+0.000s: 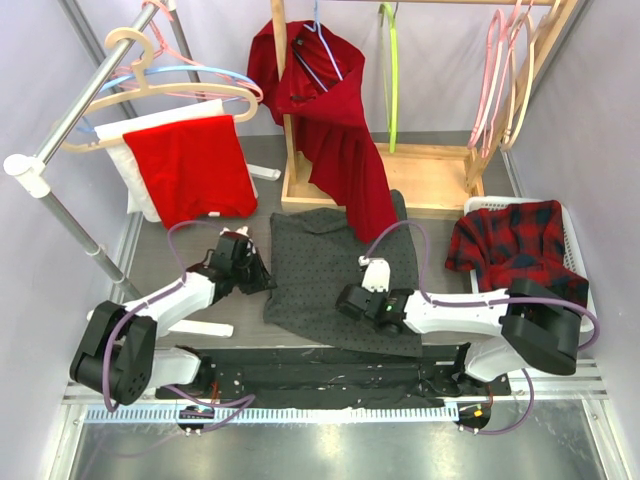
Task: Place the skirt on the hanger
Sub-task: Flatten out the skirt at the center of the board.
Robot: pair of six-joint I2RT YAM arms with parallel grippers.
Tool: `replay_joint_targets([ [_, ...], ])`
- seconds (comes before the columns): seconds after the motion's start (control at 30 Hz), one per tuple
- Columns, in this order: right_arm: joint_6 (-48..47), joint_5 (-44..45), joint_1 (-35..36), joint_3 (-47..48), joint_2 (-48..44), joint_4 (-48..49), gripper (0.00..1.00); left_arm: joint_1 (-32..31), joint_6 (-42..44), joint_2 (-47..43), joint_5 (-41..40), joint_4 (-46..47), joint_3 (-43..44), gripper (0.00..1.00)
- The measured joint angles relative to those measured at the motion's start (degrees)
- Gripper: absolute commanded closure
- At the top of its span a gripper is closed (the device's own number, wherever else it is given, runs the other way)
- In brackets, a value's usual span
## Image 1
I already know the metal clothes rack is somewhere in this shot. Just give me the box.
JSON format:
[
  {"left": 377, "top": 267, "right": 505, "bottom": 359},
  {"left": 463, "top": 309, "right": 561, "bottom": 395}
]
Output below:
[{"left": 0, "top": 0, "right": 281, "bottom": 339}]

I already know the blue hanger left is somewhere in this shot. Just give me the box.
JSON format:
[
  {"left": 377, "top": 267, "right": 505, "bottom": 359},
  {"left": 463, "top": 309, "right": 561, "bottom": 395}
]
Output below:
[{"left": 87, "top": 66, "right": 259, "bottom": 122}]

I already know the beige wooden hanger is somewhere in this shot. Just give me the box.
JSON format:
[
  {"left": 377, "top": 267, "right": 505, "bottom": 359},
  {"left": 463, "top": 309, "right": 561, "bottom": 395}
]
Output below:
[
  {"left": 500, "top": 1, "right": 561, "bottom": 152},
  {"left": 80, "top": 27, "right": 263, "bottom": 122}
]

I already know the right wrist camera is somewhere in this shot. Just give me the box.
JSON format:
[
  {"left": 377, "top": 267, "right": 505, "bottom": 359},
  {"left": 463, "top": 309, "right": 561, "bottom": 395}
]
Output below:
[{"left": 358, "top": 256, "right": 391, "bottom": 293}]

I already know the beige wooden hanger right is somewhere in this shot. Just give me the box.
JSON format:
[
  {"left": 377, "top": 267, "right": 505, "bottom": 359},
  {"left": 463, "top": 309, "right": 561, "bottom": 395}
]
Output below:
[{"left": 500, "top": 1, "right": 561, "bottom": 152}]

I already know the bright red hung garment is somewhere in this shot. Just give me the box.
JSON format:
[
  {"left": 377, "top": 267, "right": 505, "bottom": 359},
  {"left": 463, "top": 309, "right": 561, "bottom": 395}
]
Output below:
[{"left": 123, "top": 115, "right": 258, "bottom": 229}]

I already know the wooden clothes rack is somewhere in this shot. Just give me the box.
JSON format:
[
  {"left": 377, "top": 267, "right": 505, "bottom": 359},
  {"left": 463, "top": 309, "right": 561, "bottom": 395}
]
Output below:
[{"left": 271, "top": 1, "right": 586, "bottom": 220}]

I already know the dark red skirt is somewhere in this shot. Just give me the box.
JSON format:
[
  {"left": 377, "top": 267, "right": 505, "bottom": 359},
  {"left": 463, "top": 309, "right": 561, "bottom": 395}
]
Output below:
[{"left": 248, "top": 21, "right": 397, "bottom": 242}]

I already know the beige wooden hanger left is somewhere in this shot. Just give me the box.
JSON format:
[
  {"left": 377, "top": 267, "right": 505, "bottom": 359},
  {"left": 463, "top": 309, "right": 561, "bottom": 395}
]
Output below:
[{"left": 80, "top": 27, "right": 263, "bottom": 122}]

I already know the green hanger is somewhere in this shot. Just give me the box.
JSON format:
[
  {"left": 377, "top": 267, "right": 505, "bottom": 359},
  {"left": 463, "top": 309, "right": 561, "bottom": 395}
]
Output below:
[{"left": 378, "top": 2, "right": 399, "bottom": 153}]

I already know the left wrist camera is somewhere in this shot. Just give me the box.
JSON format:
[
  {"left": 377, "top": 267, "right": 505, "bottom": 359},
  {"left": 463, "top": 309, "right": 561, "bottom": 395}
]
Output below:
[{"left": 219, "top": 226, "right": 251, "bottom": 241}]

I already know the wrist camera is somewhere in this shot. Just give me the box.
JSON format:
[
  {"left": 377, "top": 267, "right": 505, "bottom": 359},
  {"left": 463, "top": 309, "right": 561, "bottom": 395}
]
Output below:
[
  {"left": 219, "top": 226, "right": 251, "bottom": 241},
  {"left": 358, "top": 256, "right": 391, "bottom": 293}
]

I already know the pink hanger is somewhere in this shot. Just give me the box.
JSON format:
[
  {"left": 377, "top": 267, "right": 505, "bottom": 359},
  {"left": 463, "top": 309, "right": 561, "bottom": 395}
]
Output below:
[
  {"left": 103, "top": 0, "right": 264, "bottom": 103},
  {"left": 467, "top": 1, "right": 522, "bottom": 150}
]

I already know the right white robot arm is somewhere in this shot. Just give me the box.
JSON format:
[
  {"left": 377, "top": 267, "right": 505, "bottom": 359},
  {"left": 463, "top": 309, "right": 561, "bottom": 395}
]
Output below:
[{"left": 335, "top": 279, "right": 586, "bottom": 395}]

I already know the white cable duct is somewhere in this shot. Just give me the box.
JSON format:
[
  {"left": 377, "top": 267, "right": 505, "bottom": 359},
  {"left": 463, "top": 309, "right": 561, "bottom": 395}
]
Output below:
[{"left": 85, "top": 403, "right": 459, "bottom": 424}]

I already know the red plaid garment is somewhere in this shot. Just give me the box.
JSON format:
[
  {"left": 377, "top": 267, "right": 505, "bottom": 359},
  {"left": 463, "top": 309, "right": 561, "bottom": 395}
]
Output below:
[{"left": 445, "top": 200, "right": 589, "bottom": 307}]

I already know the blue wire hanger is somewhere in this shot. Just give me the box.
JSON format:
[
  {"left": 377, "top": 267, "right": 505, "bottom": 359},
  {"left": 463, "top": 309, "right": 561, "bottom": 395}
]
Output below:
[{"left": 292, "top": 1, "right": 343, "bottom": 93}]

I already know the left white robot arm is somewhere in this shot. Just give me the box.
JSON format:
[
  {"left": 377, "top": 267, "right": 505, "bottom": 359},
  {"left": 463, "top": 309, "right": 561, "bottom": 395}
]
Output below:
[{"left": 69, "top": 228, "right": 276, "bottom": 410}]

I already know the white hung cloth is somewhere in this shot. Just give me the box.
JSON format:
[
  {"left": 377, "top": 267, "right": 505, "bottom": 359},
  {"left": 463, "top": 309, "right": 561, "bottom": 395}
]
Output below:
[{"left": 95, "top": 100, "right": 231, "bottom": 225}]

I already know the white plastic laundry basket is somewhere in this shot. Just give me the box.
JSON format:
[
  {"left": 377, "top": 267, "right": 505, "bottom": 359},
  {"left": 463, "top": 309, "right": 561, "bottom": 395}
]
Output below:
[{"left": 463, "top": 196, "right": 596, "bottom": 336}]

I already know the grey dotted garment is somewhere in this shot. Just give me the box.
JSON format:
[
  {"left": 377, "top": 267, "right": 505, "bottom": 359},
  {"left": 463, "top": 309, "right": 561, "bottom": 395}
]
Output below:
[{"left": 263, "top": 208, "right": 422, "bottom": 357}]

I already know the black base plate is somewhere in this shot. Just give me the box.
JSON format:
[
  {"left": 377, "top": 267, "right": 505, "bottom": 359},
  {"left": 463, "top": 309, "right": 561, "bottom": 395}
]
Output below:
[{"left": 178, "top": 346, "right": 511, "bottom": 410}]

